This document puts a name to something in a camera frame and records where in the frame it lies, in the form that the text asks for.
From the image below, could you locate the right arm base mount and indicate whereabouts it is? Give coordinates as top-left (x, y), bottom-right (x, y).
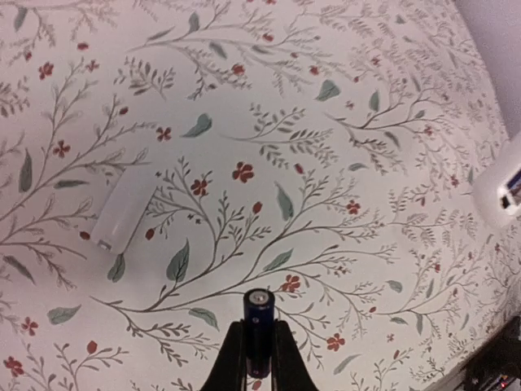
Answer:
top-left (462, 316), bottom-right (520, 391)

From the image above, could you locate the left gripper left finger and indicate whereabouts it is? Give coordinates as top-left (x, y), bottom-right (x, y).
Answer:
top-left (200, 320), bottom-right (247, 391)

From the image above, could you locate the white remote control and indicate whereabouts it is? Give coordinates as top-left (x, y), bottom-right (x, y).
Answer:
top-left (472, 133), bottom-right (520, 229)

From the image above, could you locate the white remote battery cover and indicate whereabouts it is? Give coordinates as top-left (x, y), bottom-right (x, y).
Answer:
top-left (90, 166), bottom-right (156, 254)

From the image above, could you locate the black battery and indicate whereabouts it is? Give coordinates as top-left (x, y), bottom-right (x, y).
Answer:
top-left (243, 288), bottom-right (275, 379)

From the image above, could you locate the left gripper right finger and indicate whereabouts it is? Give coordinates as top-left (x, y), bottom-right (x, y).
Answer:
top-left (271, 320), bottom-right (318, 391)

